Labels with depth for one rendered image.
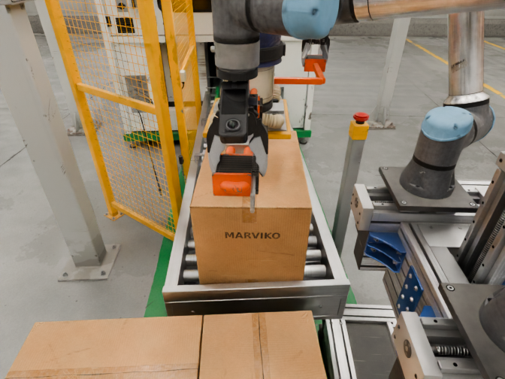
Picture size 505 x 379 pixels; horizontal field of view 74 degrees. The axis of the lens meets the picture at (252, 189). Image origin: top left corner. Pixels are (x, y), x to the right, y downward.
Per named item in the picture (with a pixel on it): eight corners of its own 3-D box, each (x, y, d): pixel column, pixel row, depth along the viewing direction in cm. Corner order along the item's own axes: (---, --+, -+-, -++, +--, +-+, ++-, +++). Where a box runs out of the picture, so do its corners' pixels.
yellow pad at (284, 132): (261, 103, 138) (261, 91, 135) (285, 103, 138) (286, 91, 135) (260, 139, 110) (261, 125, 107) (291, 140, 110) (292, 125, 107)
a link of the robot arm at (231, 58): (258, 45, 52) (206, 44, 52) (258, 75, 54) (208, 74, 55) (260, 36, 58) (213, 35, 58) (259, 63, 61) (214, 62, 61)
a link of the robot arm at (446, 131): (404, 154, 99) (417, 110, 91) (429, 142, 106) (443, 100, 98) (445, 171, 91) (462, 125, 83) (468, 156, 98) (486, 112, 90)
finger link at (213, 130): (225, 155, 66) (240, 116, 62) (223, 159, 65) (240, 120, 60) (201, 146, 65) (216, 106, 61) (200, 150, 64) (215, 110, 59)
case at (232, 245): (216, 198, 181) (211, 129, 159) (291, 199, 181) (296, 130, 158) (200, 288, 132) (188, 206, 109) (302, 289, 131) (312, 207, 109)
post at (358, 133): (324, 270, 212) (350, 119, 156) (334, 269, 212) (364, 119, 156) (327, 278, 206) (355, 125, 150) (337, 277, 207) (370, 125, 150)
